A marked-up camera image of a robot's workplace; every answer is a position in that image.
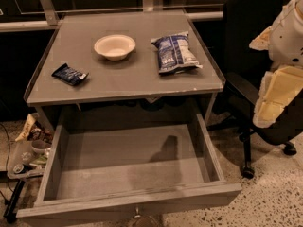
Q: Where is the blue white chip bag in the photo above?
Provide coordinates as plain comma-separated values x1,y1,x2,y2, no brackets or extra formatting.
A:
151,31,203,75

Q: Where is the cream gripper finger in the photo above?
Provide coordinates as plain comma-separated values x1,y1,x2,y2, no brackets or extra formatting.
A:
253,66,303,128
249,26,272,51

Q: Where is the metal drawer handle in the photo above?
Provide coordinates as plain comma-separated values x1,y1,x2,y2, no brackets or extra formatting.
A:
131,207,158,227

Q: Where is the white paper bowl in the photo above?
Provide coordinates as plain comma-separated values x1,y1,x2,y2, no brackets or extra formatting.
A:
94,35,136,61

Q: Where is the grey cabinet table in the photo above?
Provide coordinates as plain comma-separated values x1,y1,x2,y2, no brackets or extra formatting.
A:
25,10,224,126

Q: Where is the black stand leg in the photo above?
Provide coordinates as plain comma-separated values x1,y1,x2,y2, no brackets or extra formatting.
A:
3,180,25,224

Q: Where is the dark blue rxbar wrapper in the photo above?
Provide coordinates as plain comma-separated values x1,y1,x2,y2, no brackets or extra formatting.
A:
51,63,88,86

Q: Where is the open grey top drawer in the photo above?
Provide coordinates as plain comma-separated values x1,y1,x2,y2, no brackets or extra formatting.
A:
17,113,241,227

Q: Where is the black office chair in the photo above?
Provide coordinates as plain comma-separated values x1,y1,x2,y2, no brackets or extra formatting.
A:
207,0,303,179

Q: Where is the grey metal railing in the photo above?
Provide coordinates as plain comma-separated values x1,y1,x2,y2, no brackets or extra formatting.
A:
1,0,223,33

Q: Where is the clear bin of snacks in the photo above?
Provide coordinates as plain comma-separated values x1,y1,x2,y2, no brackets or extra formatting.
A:
8,113,53,179

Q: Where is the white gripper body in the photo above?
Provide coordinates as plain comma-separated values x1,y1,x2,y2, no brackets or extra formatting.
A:
269,0,303,66

